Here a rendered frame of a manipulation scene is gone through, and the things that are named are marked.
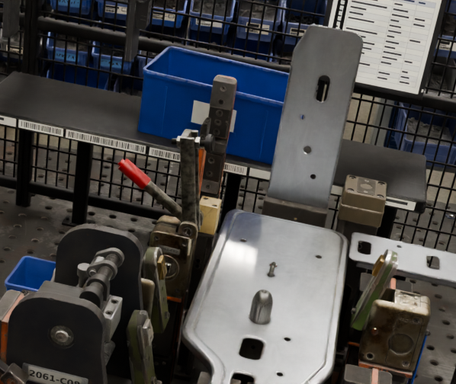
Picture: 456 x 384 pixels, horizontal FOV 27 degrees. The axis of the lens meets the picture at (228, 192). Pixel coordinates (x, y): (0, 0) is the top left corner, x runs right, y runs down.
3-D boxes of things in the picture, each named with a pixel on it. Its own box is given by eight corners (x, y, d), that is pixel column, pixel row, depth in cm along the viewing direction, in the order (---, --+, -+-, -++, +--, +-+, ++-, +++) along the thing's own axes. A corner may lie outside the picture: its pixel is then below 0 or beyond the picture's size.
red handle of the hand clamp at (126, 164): (197, 228, 150) (120, 162, 147) (187, 236, 151) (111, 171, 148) (202, 216, 154) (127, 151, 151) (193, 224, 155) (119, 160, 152)
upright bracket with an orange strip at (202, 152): (171, 369, 177) (208, 124, 154) (165, 368, 177) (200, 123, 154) (175, 360, 179) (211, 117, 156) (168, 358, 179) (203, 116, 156)
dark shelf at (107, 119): (423, 216, 180) (427, 202, 179) (-30, 120, 188) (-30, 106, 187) (422, 168, 200) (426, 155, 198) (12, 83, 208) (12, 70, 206)
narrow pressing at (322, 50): (326, 210, 176) (365, 35, 161) (265, 197, 177) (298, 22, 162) (327, 209, 177) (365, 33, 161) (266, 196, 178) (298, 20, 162)
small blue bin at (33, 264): (50, 333, 181) (53, 294, 177) (1, 321, 182) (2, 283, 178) (69, 302, 190) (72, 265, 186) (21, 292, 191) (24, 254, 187)
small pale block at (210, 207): (191, 382, 174) (218, 208, 157) (171, 378, 174) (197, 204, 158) (194, 371, 177) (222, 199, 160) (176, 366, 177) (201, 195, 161)
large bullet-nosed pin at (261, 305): (266, 334, 142) (274, 298, 139) (245, 330, 142) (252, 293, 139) (269, 322, 145) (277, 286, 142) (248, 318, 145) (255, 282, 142)
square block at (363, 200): (347, 360, 187) (387, 200, 170) (306, 351, 187) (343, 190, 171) (349, 337, 194) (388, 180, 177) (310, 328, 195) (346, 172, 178)
